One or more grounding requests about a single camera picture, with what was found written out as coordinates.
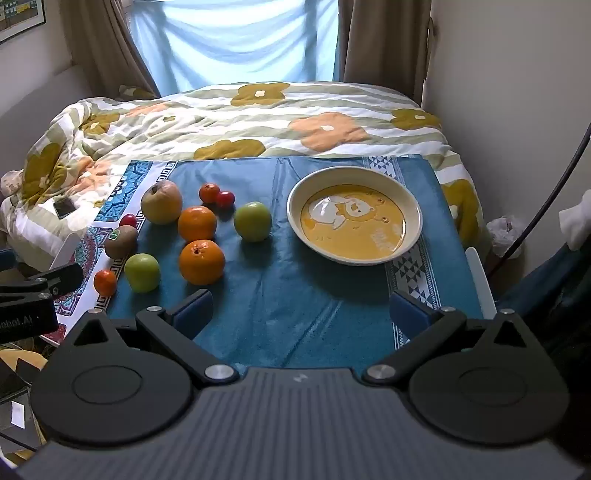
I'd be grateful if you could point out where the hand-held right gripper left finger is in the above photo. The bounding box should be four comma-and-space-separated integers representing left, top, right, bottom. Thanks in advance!
61, 289, 241, 389

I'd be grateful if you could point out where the white curved board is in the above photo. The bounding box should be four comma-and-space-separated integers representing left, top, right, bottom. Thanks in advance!
46, 233, 80, 274
465, 247, 498, 320

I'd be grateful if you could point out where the kiwi with green sticker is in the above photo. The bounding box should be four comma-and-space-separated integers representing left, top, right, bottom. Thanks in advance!
104, 225, 139, 260

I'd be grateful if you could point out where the grey bed headboard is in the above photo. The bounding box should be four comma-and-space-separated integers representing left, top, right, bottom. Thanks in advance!
0, 65, 93, 178

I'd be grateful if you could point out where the sheer blue curtain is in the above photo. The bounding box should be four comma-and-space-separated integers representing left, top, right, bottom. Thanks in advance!
127, 0, 343, 95

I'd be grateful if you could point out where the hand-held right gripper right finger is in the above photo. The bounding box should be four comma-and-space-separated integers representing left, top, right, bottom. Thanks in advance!
362, 291, 539, 385

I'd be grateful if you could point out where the mustard pillow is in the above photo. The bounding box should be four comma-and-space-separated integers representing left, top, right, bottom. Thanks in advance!
118, 85, 158, 101

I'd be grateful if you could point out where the yellow wooden stool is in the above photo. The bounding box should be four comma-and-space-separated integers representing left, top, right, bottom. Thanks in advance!
0, 348, 52, 371

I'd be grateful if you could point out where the brownish apple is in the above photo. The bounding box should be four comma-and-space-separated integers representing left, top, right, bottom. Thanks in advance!
141, 180, 184, 226

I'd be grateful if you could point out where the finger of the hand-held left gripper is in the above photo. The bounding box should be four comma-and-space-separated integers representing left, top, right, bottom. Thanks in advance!
0, 264, 85, 309

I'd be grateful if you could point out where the black box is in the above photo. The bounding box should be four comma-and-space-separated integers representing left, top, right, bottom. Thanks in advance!
0, 356, 47, 400

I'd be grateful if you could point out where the floral blanket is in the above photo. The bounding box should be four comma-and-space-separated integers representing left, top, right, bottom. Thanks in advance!
0, 82, 491, 269

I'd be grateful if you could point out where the dark blue cloth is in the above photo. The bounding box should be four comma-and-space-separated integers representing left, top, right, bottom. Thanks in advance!
496, 240, 591, 365

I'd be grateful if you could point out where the brown curtain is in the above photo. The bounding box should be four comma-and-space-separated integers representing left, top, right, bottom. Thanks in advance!
337, 0, 433, 100
60, 0, 160, 100

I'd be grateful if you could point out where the white mandala patterned cloth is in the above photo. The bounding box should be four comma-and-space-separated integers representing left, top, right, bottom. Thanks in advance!
53, 159, 179, 343

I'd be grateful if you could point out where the framed wall picture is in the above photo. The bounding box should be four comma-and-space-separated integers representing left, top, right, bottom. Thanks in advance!
0, 0, 47, 45

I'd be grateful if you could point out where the green apple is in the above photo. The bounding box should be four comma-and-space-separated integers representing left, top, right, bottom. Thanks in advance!
233, 201, 272, 243
124, 253, 162, 294

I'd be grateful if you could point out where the blue towel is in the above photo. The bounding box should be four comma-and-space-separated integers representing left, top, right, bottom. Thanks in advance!
106, 155, 485, 376

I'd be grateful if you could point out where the orange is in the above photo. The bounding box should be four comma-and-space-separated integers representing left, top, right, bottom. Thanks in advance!
179, 239, 226, 286
178, 206, 218, 243

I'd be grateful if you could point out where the black cable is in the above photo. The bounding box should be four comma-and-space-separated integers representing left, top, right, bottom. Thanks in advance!
487, 122, 591, 278

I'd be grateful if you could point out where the white plastic bag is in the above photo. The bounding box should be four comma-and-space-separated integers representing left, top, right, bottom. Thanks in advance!
486, 216, 525, 259

